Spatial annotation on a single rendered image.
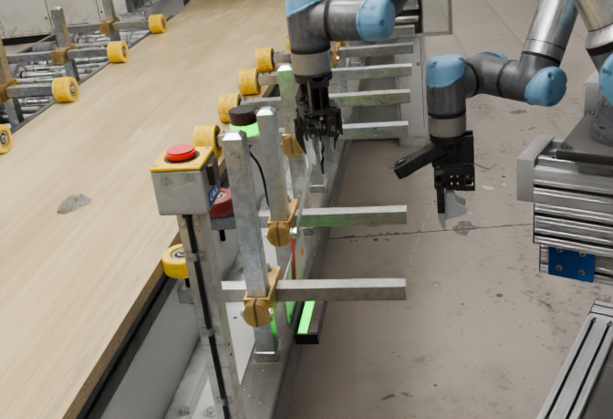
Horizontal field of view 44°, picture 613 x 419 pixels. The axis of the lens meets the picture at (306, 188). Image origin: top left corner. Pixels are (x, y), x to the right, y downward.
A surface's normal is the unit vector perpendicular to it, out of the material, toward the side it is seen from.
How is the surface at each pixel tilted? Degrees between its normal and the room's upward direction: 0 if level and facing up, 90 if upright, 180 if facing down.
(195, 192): 90
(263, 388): 0
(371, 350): 0
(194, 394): 0
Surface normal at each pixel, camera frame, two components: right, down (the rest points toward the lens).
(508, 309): -0.11, -0.91
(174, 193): -0.14, 0.42
